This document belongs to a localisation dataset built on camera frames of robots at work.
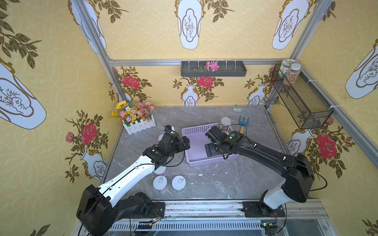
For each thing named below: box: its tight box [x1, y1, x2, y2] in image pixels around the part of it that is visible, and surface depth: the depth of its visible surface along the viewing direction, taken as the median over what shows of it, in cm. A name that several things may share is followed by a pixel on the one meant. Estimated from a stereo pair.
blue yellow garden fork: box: [238, 115, 250, 135], surface depth 115 cm
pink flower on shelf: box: [203, 60, 220, 72], surface depth 90 cm
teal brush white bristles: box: [232, 107, 253, 114], surface depth 120 cm
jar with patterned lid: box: [278, 58, 296, 79], surface depth 88 cm
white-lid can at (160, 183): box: [152, 175, 168, 193], surface depth 80 cm
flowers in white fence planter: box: [111, 100, 157, 136], surface depth 99 cm
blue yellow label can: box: [220, 117, 232, 132], surface depth 96 cm
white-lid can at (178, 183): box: [171, 175, 187, 194], surface depth 80 cm
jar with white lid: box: [283, 62, 302, 86], surface depth 82 cm
